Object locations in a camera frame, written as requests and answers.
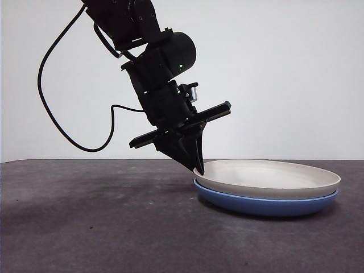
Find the white round plate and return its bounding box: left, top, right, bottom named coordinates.
left=193, top=159, right=341, bottom=200

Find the blue round plate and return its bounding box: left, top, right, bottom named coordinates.
left=193, top=179, right=340, bottom=218

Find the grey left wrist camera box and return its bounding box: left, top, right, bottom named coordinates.
left=181, top=81, right=199, bottom=104

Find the short black cable loop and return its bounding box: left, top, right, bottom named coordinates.
left=93, top=23, right=123, bottom=58

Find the long black cable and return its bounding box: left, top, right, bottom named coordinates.
left=38, top=4, right=146, bottom=152

